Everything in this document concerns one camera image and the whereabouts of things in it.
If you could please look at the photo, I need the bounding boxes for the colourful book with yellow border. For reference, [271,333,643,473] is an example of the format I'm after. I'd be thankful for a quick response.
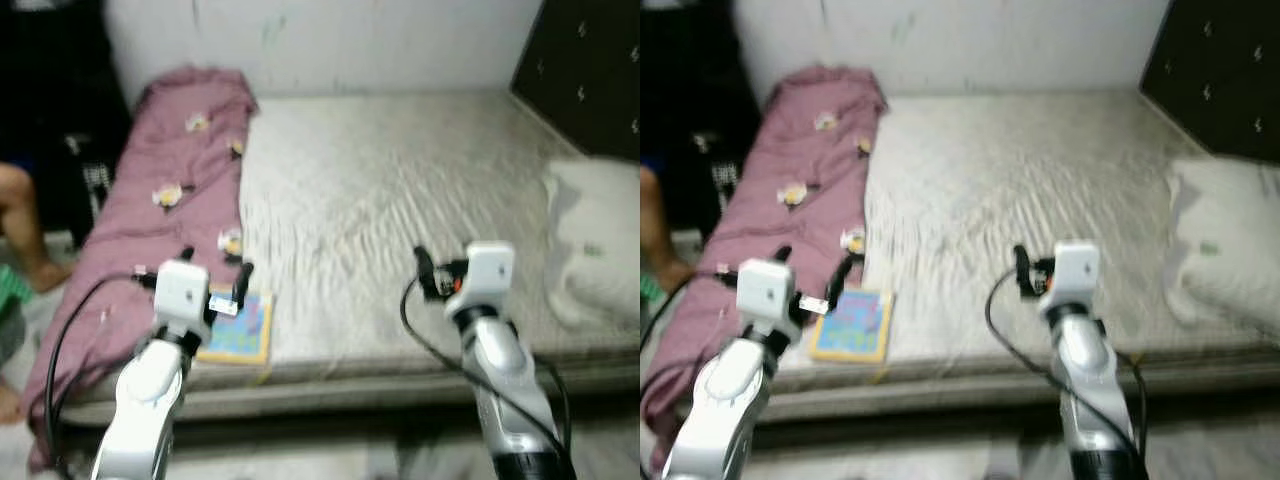
[808,288,895,364]
[195,290,274,366]

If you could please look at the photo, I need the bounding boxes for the mauve printed blanket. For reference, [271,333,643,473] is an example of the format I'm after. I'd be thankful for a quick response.
[640,65,889,471]
[20,67,259,471]

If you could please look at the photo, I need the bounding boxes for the black bag with white print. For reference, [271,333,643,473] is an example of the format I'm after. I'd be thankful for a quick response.
[60,130,113,221]
[690,130,744,217]

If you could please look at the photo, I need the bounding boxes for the person in pink shirt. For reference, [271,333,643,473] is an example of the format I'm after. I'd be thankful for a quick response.
[640,165,697,294]
[0,163,73,296]

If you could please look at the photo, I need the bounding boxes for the white pillow with green tree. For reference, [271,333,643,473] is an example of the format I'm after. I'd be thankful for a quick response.
[543,158,641,331]
[1165,157,1280,336]

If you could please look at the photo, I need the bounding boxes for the black hanging clothes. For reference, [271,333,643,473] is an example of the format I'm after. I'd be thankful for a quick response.
[640,0,766,236]
[0,0,133,241]

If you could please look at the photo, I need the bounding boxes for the dark tufted headboard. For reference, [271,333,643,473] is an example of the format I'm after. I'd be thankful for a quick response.
[510,0,641,163]
[1140,0,1280,166]

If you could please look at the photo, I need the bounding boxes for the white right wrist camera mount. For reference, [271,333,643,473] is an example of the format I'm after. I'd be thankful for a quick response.
[445,241,517,319]
[1038,240,1101,316]

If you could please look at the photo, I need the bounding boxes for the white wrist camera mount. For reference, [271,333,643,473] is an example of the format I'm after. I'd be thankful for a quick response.
[1038,240,1101,316]
[445,241,517,319]
[736,258,799,339]
[152,260,212,341]

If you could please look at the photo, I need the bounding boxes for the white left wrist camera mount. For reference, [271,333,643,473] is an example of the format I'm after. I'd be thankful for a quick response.
[152,260,212,341]
[736,258,799,339]

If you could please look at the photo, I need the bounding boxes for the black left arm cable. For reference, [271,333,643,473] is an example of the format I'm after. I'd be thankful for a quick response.
[45,270,156,471]
[640,264,741,336]

